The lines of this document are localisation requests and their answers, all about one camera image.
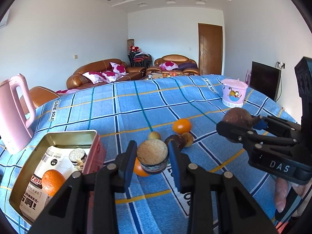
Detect brown leather armchair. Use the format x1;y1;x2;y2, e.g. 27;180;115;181
146;54;200;75

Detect small yellow-brown fruit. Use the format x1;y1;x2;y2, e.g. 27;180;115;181
148;131;161;139

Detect small brown fruit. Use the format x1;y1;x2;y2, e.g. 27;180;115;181
181;132;194;147

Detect cut mangosteen half white flesh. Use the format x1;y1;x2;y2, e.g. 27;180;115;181
136;139;169;175

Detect stacked dark chairs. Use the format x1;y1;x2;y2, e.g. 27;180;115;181
128;45;152;68

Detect pink metal tin box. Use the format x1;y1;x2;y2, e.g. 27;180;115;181
9;130;106;224

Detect orange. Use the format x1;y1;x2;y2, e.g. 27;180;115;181
42;170;66;197
133;157;149;177
172;118;192;134

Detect long brown leather sofa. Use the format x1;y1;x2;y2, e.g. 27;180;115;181
66;59;146;89

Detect brown wooden door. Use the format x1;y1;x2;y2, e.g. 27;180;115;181
198;23;223;75

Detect pink cartoon mug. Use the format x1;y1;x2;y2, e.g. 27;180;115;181
221;78;248;108

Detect floral pillow on armchair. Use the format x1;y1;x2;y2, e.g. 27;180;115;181
159;61;179;71

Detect pink electric kettle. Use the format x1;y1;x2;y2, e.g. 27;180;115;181
1;74;36;155

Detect cut mangosteen in tin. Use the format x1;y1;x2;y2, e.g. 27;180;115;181
68;148;87;171

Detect coffee table with fruits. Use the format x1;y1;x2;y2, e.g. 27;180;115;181
141;71;183;80

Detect blue plaid tablecloth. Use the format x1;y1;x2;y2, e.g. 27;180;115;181
0;74;297;234

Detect white air conditioner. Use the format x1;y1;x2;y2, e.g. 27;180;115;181
0;10;10;28

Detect floral pillow on sofa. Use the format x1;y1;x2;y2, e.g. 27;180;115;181
83;62;127;85

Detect black television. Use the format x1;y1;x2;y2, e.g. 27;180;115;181
250;61;281;101

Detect right hand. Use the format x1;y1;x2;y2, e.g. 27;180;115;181
274;177;311;217

